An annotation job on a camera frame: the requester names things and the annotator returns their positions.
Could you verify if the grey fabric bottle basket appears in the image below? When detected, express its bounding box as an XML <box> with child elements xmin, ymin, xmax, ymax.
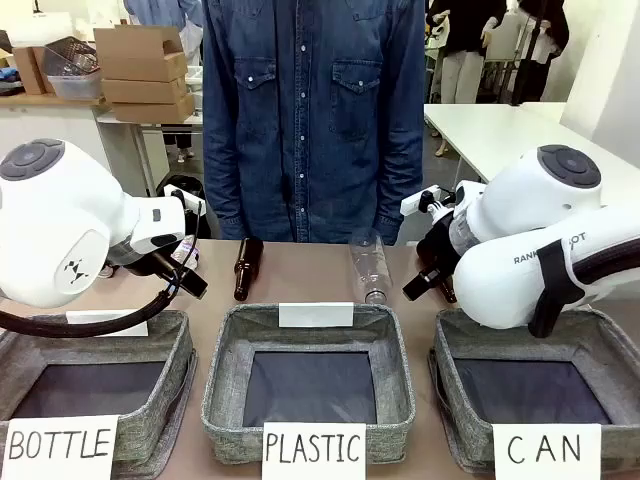
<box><xmin>0</xmin><ymin>308</ymin><xmax>199</xmax><ymax>480</ymax></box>

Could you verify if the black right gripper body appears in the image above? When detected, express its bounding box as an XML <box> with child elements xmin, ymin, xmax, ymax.
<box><xmin>416</xmin><ymin>214</ymin><xmax>462</xmax><ymax>281</ymax></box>

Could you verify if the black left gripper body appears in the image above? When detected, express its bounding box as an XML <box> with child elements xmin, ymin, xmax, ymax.
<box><xmin>107</xmin><ymin>239</ymin><xmax>181</xmax><ymax>282</ymax></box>

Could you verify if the grey fabric can basket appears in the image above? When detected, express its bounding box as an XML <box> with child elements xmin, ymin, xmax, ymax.
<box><xmin>428</xmin><ymin>305</ymin><xmax>640</xmax><ymax>476</ymax></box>

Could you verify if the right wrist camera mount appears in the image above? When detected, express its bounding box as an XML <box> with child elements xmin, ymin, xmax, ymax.
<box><xmin>400</xmin><ymin>185</ymin><xmax>454</xmax><ymax>221</ymax></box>

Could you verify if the open cardboard box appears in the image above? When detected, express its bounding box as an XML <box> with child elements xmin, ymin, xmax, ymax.
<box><xmin>93</xmin><ymin>25</ymin><xmax>188</xmax><ymax>84</ymax></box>

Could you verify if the closed cardboard box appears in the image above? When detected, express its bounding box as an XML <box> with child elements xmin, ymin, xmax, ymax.
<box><xmin>101</xmin><ymin>74</ymin><xmax>189</xmax><ymax>106</ymax></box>
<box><xmin>109</xmin><ymin>92</ymin><xmax>197</xmax><ymax>125</ymax></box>

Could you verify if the bystander in dark jacket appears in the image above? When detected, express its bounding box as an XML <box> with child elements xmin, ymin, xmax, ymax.
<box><xmin>512</xmin><ymin>0</ymin><xmax>571</xmax><ymax>105</ymax></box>

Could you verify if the person's right denim forearm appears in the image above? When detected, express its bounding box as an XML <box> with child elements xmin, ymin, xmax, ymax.
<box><xmin>201</xmin><ymin>124</ymin><xmax>242</xmax><ymax>240</ymax></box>

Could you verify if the white CAN paper sign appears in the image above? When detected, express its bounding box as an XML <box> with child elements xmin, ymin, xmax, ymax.
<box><xmin>491</xmin><ymin>422</ymin><xmax>604</xmax><ymax>480</ymax></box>

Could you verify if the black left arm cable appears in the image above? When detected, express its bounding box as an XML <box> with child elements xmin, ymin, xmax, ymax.
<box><xmin>0</xmin><ymin>272</ymin><xmax>182</xmax><ymax>339</ymax></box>

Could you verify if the black bag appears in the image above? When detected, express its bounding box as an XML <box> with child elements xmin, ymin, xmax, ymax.
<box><xmin>156</xmin><ymin>174</ymin><xmax>214</xmax><ymax>240</ymax></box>

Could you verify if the small cardboard box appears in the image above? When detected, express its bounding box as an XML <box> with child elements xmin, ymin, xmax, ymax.
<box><xmin>11</xmin><ymin>45</ymin><xmax>57</xmax><ymax>97</ymax></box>

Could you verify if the grey fabric plastic basket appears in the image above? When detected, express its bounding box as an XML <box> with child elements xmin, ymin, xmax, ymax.
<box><xmin>200</xmin><ymin>301</ymin><xmax>418</xmax><ymax>464</ymax></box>

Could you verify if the person's left denim forearm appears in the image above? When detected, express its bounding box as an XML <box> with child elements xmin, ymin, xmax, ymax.
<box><xmin>375</xmin><ymin>124</ymin><xmax>427</xmax><ymax>247</ymax></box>

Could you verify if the white table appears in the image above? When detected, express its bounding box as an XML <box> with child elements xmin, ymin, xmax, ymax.
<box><xmin>423</xmin><ymin>101</ymin><xmax>640</xmax><ymax>187</ymax></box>

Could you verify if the blank white card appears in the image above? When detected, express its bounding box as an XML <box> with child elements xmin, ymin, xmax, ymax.
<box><xmin>65</xmin><ymin>309</ymin><xmax>150</xmax><ymax>338</ymax></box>
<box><xmin>278</xmin><ymin>301</ymin><xmax>356</xmax><ymax>329</ymax></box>

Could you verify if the white PLASTIC paper sign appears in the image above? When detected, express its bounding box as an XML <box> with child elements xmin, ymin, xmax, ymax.
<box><xmin>261</xmin><ymin>421</ymin><xmax>368</xmax><ymax>480</ymax></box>

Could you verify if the clear plastic bottle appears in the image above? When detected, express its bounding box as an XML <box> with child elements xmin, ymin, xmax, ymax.
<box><xmin>349</xmin><ymin>228</ymin><xmax>395</xmax><ymax>306</ymax></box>

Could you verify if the clear plastic storage bin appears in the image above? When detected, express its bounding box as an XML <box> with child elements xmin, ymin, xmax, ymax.
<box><xmin>41</xmin><ymin>40</ymin><xmax>105</xmax><ymax>101</ymax></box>

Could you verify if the person in denim shirt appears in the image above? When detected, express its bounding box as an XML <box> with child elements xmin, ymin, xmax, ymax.
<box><xmin>201</xmin><ymin>0</ymin><xmax>427</xmax><ymax>247</ymax></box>

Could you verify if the bystander in black and white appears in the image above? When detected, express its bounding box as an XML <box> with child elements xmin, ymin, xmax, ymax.
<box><xmin>426</xmin><ymin>0</ymin><xmax>502</xmax><ymax>105</ymax></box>

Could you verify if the white BOTTLE paper sign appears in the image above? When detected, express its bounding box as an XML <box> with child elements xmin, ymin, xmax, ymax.
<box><xmin>0</xmin><ymin>414</ymin><xmax>121</xmax><ymax>480</ymax></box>

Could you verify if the brown glass bottle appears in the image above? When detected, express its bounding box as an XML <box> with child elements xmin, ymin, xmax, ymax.
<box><xmin>416</xmin><ymin>239</ymin><xmax>459</xmax><ymax>305</ymax></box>
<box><xmin>233</xmin><ymin>237</ymin><xmax>265</xmax><ymax>303</ymax></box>

